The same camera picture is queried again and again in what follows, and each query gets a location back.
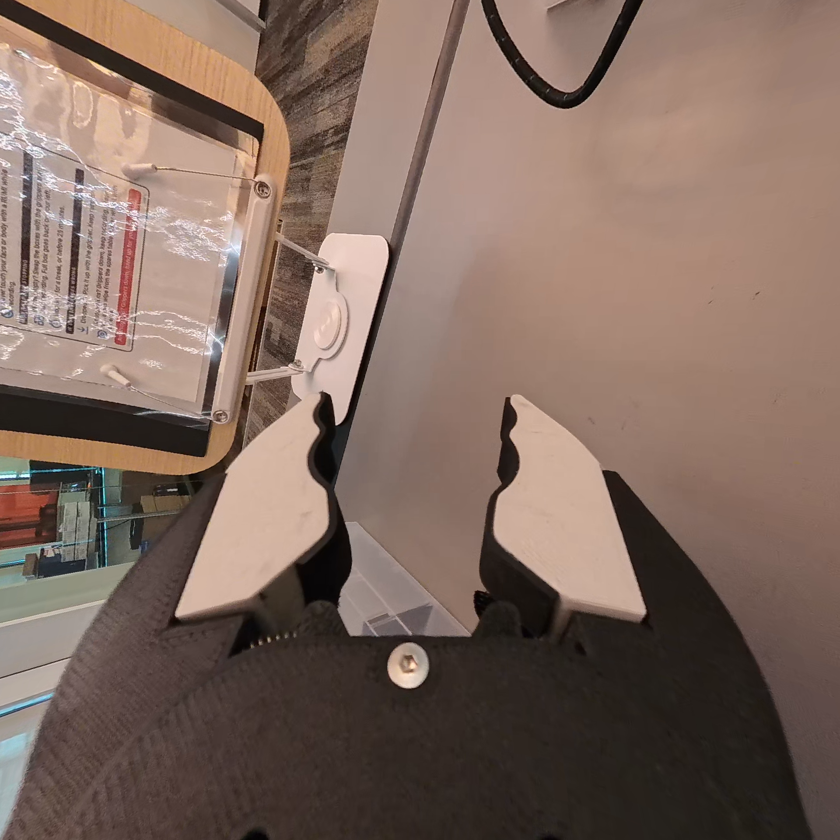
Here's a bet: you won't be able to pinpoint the storage shelves with boxes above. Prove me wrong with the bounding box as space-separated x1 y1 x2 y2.
0 459 204 585

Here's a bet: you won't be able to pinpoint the black HDMI cable green plug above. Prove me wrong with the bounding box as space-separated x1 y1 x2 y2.
481 0 647 110

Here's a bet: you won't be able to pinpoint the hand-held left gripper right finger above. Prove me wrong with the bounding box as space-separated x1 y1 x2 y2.
479 394 648 639

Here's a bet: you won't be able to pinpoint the white board stand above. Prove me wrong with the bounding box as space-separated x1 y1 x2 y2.
246 223 393 416

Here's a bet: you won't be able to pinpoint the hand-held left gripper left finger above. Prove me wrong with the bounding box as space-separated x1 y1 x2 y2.
172 391 353 630

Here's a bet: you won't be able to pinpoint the clear plastic box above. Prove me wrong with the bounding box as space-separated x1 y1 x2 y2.
338 521 475 637

